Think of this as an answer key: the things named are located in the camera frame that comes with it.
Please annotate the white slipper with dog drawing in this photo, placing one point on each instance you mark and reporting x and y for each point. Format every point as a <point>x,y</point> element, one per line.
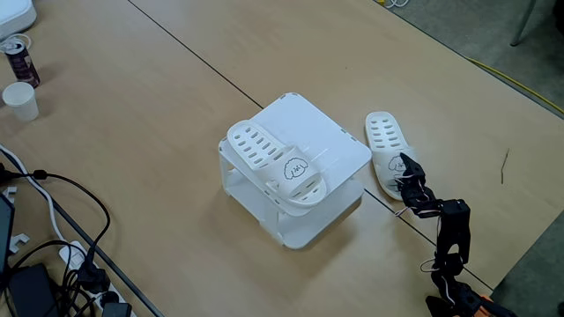
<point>310,174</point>
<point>383,163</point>

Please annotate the white plastic shoe rack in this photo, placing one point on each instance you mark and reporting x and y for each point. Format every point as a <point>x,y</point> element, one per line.
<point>321,132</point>

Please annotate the grey metal chair leg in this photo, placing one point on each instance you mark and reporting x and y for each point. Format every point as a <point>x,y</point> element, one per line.
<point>522,26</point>

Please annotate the black plug adapter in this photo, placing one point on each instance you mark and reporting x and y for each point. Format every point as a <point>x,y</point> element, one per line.
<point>116,310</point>

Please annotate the black power plug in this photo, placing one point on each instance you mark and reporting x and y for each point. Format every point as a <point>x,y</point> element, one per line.
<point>92,279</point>

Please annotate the white power strip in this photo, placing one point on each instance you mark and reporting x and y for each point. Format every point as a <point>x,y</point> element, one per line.
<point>70,255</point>

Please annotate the white paper cup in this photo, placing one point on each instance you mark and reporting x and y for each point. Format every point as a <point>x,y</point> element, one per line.
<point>22,105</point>

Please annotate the black flat electronic device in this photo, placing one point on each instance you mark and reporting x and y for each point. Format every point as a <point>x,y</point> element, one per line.
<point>31,290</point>

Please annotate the dark purple drink can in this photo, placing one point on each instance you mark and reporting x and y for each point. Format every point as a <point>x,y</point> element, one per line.
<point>24,68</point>

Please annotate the white box device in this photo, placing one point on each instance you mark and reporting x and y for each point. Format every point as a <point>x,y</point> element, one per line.
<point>15,15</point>

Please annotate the white printed bracket piece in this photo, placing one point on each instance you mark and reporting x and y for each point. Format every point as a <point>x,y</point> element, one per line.
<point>9,191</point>
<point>20,240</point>

